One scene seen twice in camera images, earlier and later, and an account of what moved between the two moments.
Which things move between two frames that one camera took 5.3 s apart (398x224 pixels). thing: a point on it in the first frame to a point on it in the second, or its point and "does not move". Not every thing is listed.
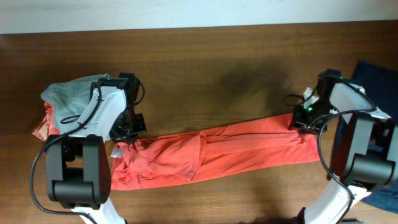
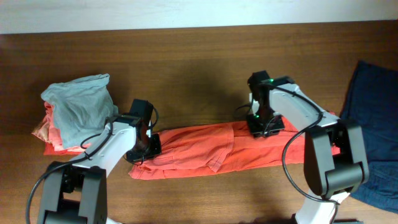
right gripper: x=299 y=122 to x=257 y=131
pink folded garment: x=45 y=129 does not move
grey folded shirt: x=68 y=98 does not move
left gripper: x=141 y=127 to x=156 y=150
